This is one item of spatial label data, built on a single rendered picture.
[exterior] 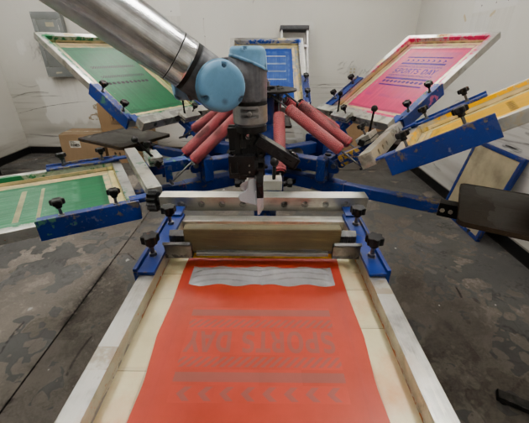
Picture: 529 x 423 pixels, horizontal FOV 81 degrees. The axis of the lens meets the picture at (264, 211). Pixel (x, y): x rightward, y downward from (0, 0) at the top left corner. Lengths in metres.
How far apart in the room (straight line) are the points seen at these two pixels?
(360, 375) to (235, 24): 4.58
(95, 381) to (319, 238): 0.55
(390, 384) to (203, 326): 0.37
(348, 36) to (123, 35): 4.55
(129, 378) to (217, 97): 0.50
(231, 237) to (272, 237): 0.11
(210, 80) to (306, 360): 0.51
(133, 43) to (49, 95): 5.36
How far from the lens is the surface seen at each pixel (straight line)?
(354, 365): 0.65
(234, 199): 1.01
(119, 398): 0.64
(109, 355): 0.65
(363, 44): 4.99
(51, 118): 5.92
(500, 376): 2.14
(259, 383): 0.61
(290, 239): 0.81
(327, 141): 1.35
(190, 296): 0.77
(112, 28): 0.50
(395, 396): 0.63
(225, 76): 0.49
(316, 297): 0.75
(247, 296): 0.75
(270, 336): 0.67
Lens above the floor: 1.46
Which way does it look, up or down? 27 degrees down
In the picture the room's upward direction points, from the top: straight up
